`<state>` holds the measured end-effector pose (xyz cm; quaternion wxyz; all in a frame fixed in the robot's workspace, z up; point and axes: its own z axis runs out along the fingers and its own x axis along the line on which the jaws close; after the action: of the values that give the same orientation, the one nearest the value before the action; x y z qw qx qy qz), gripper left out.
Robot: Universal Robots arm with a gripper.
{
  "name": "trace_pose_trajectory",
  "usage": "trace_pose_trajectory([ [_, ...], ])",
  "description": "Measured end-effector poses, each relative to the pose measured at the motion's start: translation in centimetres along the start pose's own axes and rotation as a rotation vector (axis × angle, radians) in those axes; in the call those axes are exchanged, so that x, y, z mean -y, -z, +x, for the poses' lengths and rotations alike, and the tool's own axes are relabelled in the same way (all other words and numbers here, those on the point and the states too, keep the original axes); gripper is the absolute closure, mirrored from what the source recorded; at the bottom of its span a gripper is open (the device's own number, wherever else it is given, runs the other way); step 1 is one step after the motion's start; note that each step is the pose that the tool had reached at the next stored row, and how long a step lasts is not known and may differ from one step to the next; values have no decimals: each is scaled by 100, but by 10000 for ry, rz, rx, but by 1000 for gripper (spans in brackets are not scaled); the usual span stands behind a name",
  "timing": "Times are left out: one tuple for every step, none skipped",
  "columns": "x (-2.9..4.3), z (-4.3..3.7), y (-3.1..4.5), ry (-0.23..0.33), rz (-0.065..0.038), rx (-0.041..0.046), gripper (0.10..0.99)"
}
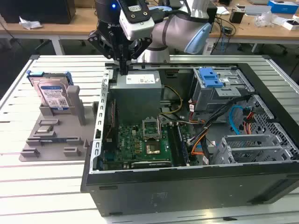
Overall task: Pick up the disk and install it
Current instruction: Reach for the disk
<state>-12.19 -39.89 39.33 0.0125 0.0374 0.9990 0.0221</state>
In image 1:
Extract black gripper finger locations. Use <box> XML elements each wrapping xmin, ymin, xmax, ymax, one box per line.
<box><xmin>125</xmin><ymin>38</ymin><xmax>152</xmax><ymax>75</ymax></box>
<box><xmin>87</xmin><ymin>30</ymin><xmax>125</xmax><ymax>75</ymax></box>

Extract flat grey box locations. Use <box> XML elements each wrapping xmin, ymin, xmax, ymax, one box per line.
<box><xmin>244</xmin><ymin>5</ymin><xmax>271</xmax><ymax>16</ymax></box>

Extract clear plastic bag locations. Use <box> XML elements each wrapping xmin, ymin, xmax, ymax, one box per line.
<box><xmin>254</xmin><ymin>10</ymin><xmax>275</xmax><ymax>28</ymax></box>

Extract grey power supply unit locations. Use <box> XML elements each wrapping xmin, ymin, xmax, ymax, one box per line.
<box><xmin>109</xmin><ymin>71</ymin><xmax>165</xmax><ymax>126</ymax></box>

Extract blue plastic drive latch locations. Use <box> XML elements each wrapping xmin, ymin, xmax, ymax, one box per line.
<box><xmin>199</xmin><ymin>67</ymin><xmax>224</xmax><ymax>89</ymax></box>

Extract black graphics card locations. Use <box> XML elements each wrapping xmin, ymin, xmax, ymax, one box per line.
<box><xmin>130</xmin><ymin>160</ymin><xmax>172</xmax><ymax>169</ymax></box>

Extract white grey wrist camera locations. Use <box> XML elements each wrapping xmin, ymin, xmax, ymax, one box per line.
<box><xmin>118</xmin><ymin>0</ymin><xmax>156</xmax><ymax>41</ymax></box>

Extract metal socket cover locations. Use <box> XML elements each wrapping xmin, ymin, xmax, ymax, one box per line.
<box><xmin>142</xmin><ymin>116</ymin><xmax>162</xmax><ymax>141</ymax></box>

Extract blue cardboard box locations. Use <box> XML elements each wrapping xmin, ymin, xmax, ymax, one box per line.
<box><xmin>267</xmin><ymin>0</ymin><xmax>299</xmax><ymax>14</ymax></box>

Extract installed RAM stick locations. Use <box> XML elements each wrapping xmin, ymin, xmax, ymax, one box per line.
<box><xmin>175</xmin><ymin>125</ymin><xmax>190</xmax><ymax>166</ymax></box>

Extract grey metal disk bay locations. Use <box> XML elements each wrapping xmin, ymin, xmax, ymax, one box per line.
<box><xmin>214</xmin><ymin>134</ymin><xmax>297</xmax><ymax>165</ymax></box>

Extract white box black insert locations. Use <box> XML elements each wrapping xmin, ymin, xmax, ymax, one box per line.
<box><xmin>282</xmin><ymin>19</ymin><xmax>299</xmax><ymax>31</ymax></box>

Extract orange flat wire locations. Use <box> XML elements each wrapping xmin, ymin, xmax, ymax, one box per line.
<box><xmin>191</xmin><ymin>134</ymin><xmax>207</xmax><ymax>156</ymax></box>

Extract grey metal drive cage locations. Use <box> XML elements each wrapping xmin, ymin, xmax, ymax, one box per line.
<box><xmin>189</xmin><ymin>67</ymin><xmax>255</xmax><ymax>112</ymax></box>

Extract yellow wire bundle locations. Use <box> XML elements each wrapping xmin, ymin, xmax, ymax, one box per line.
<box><xmin>161</xmin><ymin>85</ymin><xmax>183</xmax><ymax>115</ymax></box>

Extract hard disk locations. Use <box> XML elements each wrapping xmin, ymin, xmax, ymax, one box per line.
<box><xmin>26</xmin><ymin>70</ymin><xmax>74</xmax><ymax>115</ymax></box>

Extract small black speaker box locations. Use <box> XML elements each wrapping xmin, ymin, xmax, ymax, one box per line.
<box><xmin>207</xmin><ymin>6</ymin><xmax>218</xmax><ymax>33</ymax></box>

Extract grey parts rack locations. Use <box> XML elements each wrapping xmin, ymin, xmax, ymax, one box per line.
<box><xmin>18</xmin><ymin>85</ymin><xmax>100</xmax><ymax>162</ymax></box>

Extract black open PC case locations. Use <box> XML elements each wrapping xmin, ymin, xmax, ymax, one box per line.
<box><xmin>80</xmin><ymin>62</ymin><xmax>299</xmax><ymax>217</ymax></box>

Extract crumpled white paper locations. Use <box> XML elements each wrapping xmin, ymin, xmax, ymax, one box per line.
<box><xmin>18</xmin><ymin>16</ymin><xmax>44</xmax><ymax>30</ymax></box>

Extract black RAM slot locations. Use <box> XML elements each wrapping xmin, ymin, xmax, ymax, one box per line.
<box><xmin>167</xmin><ymin>124</ymin><xmax>181</xmax><ymax>168</ymax></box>

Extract white power strip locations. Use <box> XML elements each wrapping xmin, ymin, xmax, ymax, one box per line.
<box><xmin>202</xmin><ymin>42</ymin><xmax>214</xmax><ymax>56</ymax></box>

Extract green motherboard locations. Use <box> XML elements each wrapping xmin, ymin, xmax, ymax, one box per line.
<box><xmin>102</xmin><ymin>121</ymin><xmax>199</xmax><ymax>170</ymax></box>

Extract blue wire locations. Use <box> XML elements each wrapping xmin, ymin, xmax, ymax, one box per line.
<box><xmin>228</xmin><ymin>105</ymin><xmax>244</xmax><ymax>136</ymax></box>

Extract blue RAM stick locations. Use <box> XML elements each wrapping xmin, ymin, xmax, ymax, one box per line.
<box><xmin>39</xmin><ymin>137</ymin><xmax>68</xmax><ymax>144</ymax></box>

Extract red orange wire bundle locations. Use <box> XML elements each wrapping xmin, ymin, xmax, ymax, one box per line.
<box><xmin>242</xmin><ymin>111</ymin><xmax>256</xmax><ymax>136</ymax></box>

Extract black sleeved wire bundle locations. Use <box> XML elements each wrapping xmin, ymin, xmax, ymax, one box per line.
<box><xmin>202</xmin><ymin>94</ymin><xmax>254</xmax><ymax>131</ymax></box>

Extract thick black camera cable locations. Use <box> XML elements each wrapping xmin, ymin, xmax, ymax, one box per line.
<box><xmin>149</xmin><ymin>7</ymin><xmax>180</xmax><ymax>24</ymax></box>

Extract white paper sheet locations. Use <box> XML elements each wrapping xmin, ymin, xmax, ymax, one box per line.
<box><xmin>216</xmin><ymin>6</ymin><xmax>231</xmax><ymax>16</ymax></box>

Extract CPU socket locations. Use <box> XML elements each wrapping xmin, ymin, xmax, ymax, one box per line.
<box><xmin>145</xmin><ymin>138</ymin><xmax>162</xmax><ymax>156</ymax></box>

